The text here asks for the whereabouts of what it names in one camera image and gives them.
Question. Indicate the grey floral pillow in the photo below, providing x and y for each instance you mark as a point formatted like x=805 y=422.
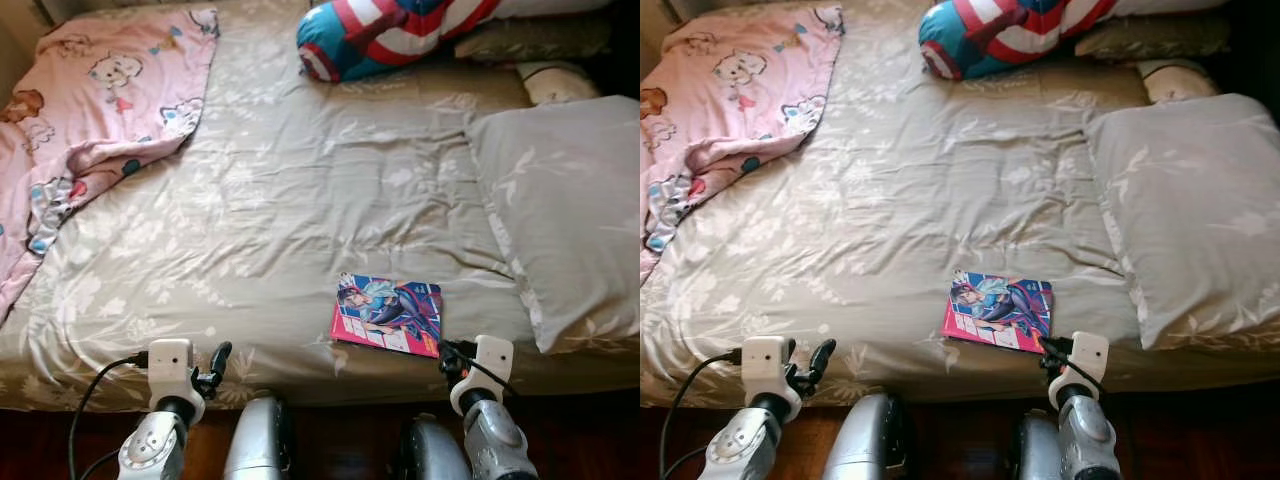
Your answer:
x=570 y=210
x=1190 y=210

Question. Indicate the blue red star shield cushion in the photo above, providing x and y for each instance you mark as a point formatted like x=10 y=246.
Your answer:
x=380 y=40
x=1000 y=40

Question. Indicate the white pillow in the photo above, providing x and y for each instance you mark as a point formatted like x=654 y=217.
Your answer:
x=550 y=7
x=1170 y=6

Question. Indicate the small cream cushion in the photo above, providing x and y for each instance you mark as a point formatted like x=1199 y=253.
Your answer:
x=1180 y=82
x=560 y=85

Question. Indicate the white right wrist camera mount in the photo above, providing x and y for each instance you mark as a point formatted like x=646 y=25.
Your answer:
x=495 y=355
x=1092 y=352

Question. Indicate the pink cartoon print blanket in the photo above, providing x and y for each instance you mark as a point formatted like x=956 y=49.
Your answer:
x=110 y=100
x=740 y=100

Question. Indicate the colourful anime cover book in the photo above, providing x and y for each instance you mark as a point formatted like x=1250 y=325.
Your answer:
x=385 y=315
x=995 y=312

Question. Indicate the silver robot right leg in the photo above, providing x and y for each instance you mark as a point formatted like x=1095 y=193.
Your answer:
x=430 y=455
x=1035 y=455

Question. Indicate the bed with grey floral sheet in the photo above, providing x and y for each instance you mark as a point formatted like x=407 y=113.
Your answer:
x=300 y=200
x=930 y=200

